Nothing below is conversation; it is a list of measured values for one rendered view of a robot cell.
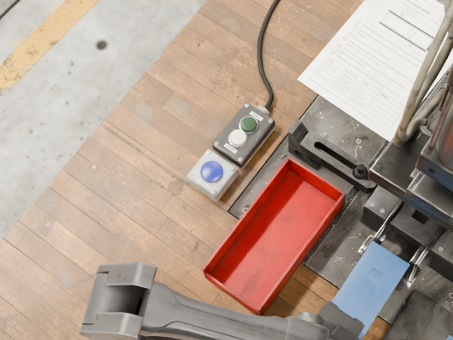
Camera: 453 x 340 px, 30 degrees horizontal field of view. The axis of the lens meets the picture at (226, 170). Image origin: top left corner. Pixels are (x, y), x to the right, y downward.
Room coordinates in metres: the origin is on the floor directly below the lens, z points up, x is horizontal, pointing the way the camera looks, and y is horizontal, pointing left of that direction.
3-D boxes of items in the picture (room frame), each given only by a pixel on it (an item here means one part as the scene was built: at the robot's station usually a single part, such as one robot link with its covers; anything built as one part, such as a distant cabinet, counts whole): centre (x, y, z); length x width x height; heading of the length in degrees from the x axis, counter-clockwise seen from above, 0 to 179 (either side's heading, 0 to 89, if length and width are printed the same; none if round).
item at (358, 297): (0.29, -0.18, 1.00); 0.15 x 0.07 x 0.03; 134
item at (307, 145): (0.52, -0.19, 0.95); 0.15 x 0.03 x 0.10; 43
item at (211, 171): (0.56, 0.03, 0.93); 0.04 x 0.04 x 0.02
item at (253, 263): (0.42, -0.06, 0.93); 0.25 x 0.12 x 0.06; 133
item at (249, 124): (0.64, -0.06, 0.93); 0.03 x 0.03 x 0.02
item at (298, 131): (0.57, -0.15, 0.95); 0.06 x 0.03 x 0.09; 43
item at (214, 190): (0.56, 0.03, 0.90); 0.07 x 0.07 x 0.06; 43
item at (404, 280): (0.31, -0.27, 0.98); 0.07 x 0.02 x 0.01; 133
